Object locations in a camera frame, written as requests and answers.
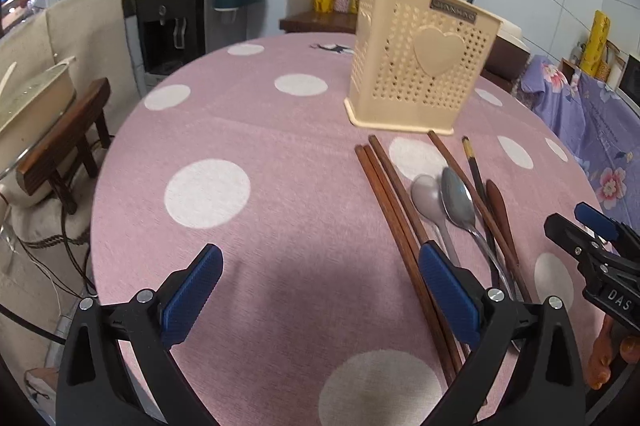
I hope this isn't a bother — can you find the dark wooden counter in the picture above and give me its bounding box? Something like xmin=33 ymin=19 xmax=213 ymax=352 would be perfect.
xmin=279 ymin=11 xmax=358 ymax=34

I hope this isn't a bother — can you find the pink polka dot tablecloth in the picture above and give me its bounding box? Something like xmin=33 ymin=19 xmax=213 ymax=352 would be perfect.
xmin=90 ymin=33 xmax=608 ymax=426

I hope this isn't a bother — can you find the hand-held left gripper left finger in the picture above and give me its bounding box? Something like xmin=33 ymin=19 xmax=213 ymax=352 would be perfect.
xmin=55 ymin=243 xmax=224 ymax=426

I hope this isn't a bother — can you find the dark wooden chair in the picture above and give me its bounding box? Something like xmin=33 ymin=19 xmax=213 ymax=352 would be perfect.
xmin=15 ymin=77 xmax=113 ymax=214

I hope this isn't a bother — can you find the reddish carved wooden chair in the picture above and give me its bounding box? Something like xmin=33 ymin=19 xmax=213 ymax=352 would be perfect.
xmin=589 ymin=316 xmax=636 ymax=389

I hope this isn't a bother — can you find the dark wooden spoon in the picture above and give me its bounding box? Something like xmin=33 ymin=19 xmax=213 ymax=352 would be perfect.
xmin=486 ymin=180 xmax=522 ymax=269

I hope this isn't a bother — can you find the metal spoon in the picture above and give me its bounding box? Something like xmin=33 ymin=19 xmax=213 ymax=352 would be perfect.
xmin=440 ymin=166 xmax=518 ymax=307

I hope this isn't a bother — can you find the translucent plastic spoon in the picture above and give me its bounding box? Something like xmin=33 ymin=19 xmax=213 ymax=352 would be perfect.
xmin=410 ymin=174 xmax=463 ymax=267

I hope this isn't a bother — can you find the black chopstick with gold band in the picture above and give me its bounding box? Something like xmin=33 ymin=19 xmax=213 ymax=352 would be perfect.
xmin=461 ymin=136 xmax=506 ymax=292

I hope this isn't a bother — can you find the white microwave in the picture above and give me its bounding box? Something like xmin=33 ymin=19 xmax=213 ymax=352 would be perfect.
xmin=607 ymin=53 xmax=640 ymax=107

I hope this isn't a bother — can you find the yellow roll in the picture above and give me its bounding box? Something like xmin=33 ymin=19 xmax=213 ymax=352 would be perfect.
xmin=580 ymin=10 xmax=612 ymax=82

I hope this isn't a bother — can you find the beige chair cover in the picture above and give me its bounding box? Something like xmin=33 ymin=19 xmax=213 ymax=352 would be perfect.
xmin=0 ymin=0 xmax=146 ymax=147

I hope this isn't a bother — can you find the dark cable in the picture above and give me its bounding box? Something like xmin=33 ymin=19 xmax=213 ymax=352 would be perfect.
xmin=15 ymin=186 xmax=98 ymax=299

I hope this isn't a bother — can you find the brown and cream rice cooker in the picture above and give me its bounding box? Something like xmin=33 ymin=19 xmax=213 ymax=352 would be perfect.
xmin=482 ymin=18 xmax=531 ymax=82

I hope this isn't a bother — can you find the brown wooden chopstick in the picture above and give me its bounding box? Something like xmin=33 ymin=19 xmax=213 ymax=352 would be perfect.
xmin=354 ymin=145 xmax=463 ymax=389
xmin=363 ymin=144 xmax=468 ymax=374
xmin=427 ymin=131 xmax=532 ymax=304
xmin=369 ymin=134 xmax=433 ymax=247

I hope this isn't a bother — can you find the cream basin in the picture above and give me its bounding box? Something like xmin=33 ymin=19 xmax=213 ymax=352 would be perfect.
xmin=0 ymin=56 xmax=77 ymax=137

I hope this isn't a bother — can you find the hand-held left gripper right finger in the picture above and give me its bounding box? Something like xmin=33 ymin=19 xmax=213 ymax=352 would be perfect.
xmin=417 ymin=241 xmax=586 ymax=426

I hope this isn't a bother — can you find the purple floral cloth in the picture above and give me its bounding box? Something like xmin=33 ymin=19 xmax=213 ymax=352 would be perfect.
xmin=515 ymin=55 xmax=640 ymax=227

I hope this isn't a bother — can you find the beige perforated utensil holder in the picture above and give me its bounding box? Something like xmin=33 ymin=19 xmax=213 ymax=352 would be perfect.
xmin=344 ymin=0 xmax=503 ymax=136

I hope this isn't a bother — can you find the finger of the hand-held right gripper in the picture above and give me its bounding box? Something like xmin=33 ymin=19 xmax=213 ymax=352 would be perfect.
xmin=574 ymin=202 xmax=640 ymax=257
xmin=544 ymin=213 xmax=608 ymax=277

